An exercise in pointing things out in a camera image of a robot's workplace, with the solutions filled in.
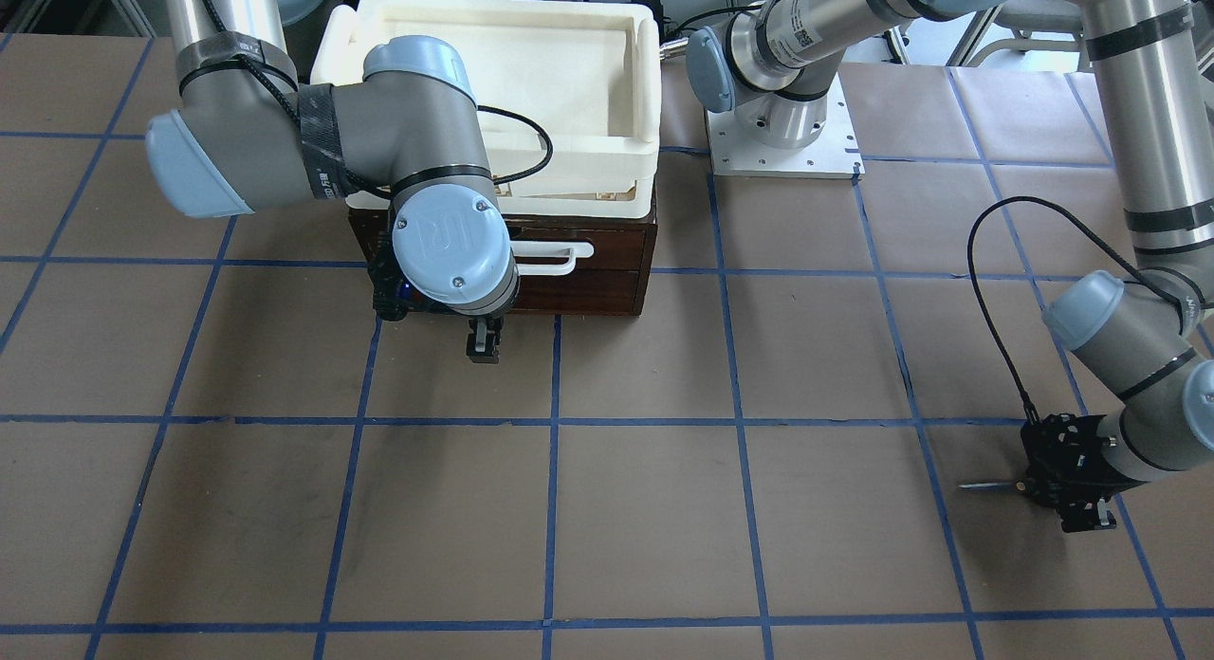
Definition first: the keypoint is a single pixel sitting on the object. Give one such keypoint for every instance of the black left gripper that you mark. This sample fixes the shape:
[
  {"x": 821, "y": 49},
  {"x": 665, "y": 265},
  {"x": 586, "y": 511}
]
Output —
[{"x": 1091, "y": 520}]

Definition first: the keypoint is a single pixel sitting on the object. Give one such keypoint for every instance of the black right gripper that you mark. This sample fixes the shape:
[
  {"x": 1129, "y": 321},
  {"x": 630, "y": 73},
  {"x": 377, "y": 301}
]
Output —
[{"x": 484, "y": 339}]

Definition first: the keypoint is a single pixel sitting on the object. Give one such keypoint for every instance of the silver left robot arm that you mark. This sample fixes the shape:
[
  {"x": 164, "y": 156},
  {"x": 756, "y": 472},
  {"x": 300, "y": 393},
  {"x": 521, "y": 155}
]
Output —
[{"x": 1131, "y": 332}]

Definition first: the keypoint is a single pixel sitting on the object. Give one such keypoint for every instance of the dark wooden drawer cabinet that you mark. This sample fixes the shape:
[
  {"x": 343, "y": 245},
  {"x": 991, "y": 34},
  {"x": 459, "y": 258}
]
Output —
[{"x": 568, "y": 265}]

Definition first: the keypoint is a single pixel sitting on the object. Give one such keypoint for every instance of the cream white plastic tray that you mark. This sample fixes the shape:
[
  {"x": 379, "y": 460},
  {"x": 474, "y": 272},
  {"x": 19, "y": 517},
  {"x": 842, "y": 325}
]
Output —
[{"x": 588, "y": 73}]

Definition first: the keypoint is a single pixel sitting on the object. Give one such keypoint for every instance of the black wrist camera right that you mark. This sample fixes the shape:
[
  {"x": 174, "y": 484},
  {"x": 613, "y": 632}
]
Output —
[{"x": 394, "y": 296}]

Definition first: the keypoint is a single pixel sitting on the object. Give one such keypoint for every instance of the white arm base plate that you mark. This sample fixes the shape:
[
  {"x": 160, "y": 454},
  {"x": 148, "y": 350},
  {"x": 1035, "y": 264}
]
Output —
[{"x": 777, "y": 137}]

